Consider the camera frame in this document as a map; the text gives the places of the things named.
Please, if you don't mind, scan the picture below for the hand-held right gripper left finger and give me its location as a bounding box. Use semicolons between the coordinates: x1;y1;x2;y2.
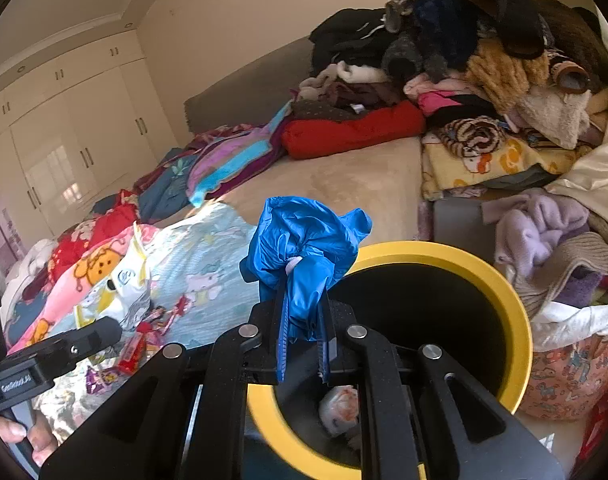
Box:
38;285;291;480

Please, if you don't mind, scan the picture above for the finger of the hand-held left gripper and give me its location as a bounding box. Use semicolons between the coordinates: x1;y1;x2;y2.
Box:
32;316;123;370

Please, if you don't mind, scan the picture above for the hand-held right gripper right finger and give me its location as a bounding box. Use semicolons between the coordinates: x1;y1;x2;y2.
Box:
316;292;567;480

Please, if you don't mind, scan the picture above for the red snack packet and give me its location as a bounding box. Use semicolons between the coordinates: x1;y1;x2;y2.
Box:
118;324;161;376

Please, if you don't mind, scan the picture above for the white yellow snack bag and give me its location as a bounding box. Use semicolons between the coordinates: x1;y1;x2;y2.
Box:
74;237;152;331

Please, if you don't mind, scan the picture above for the pink cartoon snack packet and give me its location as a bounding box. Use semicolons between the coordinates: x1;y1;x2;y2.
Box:
151;296;191;333

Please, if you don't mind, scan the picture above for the blue plastic bag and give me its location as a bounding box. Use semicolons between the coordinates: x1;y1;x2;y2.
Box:
239;195;373;383

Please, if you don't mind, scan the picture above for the yellow trash bin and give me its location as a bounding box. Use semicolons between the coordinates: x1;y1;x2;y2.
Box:
246;241;534;480

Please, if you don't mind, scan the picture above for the person's left hand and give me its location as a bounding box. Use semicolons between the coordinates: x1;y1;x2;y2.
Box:
0;407;60;467

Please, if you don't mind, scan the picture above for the pink bear print blanket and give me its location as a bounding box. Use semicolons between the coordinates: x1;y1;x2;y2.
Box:
8;222;159;356

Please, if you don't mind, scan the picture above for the red floral quilt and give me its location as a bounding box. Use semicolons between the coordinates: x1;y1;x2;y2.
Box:
48;202;139;281

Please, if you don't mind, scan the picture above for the light blue cat print blanket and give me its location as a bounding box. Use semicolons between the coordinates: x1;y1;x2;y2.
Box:
34;202;265;441

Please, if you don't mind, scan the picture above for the blue leaf print quilt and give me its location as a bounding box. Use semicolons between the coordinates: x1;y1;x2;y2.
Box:
91;147;199;223

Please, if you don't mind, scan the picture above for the beige bed sheet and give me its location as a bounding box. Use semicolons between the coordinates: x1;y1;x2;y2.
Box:
154;135;425;241

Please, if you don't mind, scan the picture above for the grey box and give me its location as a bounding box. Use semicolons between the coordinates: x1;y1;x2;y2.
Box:
433;195;500;261

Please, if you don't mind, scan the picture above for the striped pillow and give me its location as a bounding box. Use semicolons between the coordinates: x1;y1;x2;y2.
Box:
186;110;292;208

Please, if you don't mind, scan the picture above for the white wardrobe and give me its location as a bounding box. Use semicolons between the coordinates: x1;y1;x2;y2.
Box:
0;30;179;241

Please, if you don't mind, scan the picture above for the red folded garment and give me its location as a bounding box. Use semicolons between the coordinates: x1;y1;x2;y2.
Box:
281;100;427;161

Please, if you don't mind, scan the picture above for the maroon floral cloth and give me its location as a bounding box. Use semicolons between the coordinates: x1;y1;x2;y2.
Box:
184;125;265;153

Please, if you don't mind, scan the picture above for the lavender fleece garment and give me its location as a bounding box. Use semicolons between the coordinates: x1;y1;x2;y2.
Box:
481;187;592;281

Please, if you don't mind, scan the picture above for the yellow cartoon blanket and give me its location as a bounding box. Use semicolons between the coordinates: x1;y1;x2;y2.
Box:
421;130;592;201

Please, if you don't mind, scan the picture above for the dark dotted garment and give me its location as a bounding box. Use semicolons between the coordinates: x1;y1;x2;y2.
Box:
290;82;405;123

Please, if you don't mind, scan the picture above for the pink cartoon print cloth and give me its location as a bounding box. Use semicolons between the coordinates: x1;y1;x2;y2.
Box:
526;332;608;421

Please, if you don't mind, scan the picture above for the beige ribbed sweater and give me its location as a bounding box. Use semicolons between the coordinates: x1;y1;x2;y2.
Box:
514;232;608;318

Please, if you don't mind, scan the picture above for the purple towel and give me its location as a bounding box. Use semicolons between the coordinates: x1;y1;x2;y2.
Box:
554;270;605;306

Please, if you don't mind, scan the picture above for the tiger striped garment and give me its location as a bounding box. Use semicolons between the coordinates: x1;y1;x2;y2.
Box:
436;116;507;158

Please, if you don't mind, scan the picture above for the grey headboard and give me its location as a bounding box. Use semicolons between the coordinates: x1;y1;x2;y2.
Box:
184;35;317;136

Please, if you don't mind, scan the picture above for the pink garment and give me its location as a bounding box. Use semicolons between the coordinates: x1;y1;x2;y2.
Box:
416;87;477;116

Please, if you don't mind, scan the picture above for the cream knit garment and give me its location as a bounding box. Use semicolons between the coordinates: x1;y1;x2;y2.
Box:
299;62;389;101

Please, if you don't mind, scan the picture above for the red cloth bundle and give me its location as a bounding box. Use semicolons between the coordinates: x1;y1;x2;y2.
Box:
581;390;608;461

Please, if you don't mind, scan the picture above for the grey fuzzy garment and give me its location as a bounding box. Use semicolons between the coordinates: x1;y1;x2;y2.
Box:
381;35;449;81

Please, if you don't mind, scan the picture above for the black jacket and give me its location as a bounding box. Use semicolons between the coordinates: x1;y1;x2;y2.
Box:
309;7;399;78

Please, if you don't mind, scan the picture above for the white fleece garment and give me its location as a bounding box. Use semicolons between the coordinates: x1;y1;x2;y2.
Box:
514;85;592;151

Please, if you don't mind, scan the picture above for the mustard fuzzy garment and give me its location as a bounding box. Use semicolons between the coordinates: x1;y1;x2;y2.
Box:
466;40;550;111

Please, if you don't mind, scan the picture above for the navy fuzzy garment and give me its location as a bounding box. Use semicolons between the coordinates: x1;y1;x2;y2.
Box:
414;0;480;68

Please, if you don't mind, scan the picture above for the pile of clothes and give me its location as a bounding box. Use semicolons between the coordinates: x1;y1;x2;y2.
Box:
409;0;608;92

